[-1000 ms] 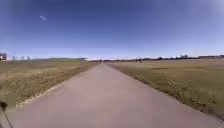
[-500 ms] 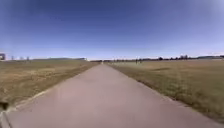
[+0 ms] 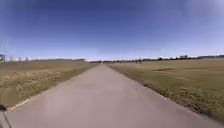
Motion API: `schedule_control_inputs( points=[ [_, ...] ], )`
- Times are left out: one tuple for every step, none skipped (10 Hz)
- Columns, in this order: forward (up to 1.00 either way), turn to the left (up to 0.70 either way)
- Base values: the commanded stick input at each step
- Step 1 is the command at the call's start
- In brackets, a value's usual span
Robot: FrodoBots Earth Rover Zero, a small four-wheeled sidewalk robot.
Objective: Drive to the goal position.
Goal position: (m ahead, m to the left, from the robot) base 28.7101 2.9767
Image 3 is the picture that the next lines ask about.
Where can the pale concrete path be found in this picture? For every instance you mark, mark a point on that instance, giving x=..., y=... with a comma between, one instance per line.
x=103, y=96

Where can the green grass field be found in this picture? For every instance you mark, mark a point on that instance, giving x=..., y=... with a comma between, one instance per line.
x=180, y=78

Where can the dry grass field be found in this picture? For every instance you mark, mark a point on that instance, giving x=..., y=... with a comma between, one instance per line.
x=33, y=78

